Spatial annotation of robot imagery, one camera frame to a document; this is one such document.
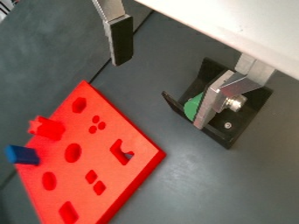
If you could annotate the blue rounded peg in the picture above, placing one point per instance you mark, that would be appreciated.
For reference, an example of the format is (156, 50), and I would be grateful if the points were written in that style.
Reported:
(22, 155)

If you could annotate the red star peg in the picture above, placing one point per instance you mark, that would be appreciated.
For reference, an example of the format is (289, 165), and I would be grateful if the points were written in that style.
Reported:
(44, 127)

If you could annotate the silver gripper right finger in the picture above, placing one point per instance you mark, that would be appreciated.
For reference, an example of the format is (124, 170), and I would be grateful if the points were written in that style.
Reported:
(226, 91)

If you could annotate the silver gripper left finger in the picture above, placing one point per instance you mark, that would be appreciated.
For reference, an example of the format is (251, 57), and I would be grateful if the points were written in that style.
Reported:
(119, 29)

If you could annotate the green cylinder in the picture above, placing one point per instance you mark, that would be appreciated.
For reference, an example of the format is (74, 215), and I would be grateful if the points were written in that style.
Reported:
(191, 105)

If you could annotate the black curved cradle holder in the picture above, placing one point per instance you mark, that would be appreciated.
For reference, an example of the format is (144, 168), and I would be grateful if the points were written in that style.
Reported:
(227, 124)

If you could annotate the red shape sorter box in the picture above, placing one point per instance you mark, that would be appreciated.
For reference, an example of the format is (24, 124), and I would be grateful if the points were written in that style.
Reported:
(90, 170)

